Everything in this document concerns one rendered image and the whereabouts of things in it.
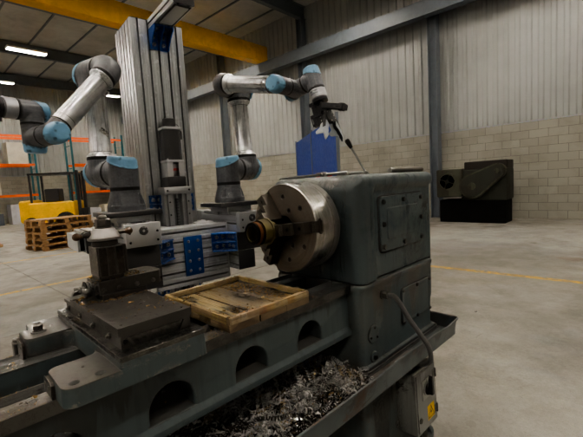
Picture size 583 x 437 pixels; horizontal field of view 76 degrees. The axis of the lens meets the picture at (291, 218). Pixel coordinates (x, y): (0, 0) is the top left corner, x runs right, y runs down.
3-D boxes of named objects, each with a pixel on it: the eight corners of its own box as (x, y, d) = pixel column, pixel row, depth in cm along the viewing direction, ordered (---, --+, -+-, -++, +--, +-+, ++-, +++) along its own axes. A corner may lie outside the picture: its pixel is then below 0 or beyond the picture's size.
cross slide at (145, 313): (121, 294, 116) (120, 279, 115) (193, 326, 85) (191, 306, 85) (60, 309, 104) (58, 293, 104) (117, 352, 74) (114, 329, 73)
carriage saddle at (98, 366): (128, 310, 118) (127, 292, 117) (210, 352, 85) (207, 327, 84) (12, 343, 97) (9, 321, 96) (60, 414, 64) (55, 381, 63)
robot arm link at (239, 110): (229, 182, 196) (217, 77, 193) (249, 181, 208) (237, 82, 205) (245, 179, 189) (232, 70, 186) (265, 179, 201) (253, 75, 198)
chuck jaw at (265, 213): (282, 224, 137) (268, 197, 140) (289, 216, 133) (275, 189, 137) (258, 227, 129) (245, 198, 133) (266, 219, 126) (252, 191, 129)
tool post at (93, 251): (120, 271, 104) (116, 236, 103) (130, 275, 98) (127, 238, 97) (91, 277, 98) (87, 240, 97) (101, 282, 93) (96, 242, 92)
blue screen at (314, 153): (286, 228, 1029) (281, 141, 1006) (314, 225, 1040) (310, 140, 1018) (319, 256, 623) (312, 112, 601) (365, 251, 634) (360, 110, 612)
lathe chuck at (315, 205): (270, 253, 152) (275, 177, 145) (330, 278, 131) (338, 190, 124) (252, 257, 146) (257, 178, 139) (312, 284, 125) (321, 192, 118)
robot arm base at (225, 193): (209, 202, 190) (207, 183, 189) (235, 200, 199) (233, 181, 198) (224, 202, 178) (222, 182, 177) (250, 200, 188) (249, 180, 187)
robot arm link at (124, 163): (121, 186, 149) (117, 153, 148) (101, 188, 156) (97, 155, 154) (146, 185, 159) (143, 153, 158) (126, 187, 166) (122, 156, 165)
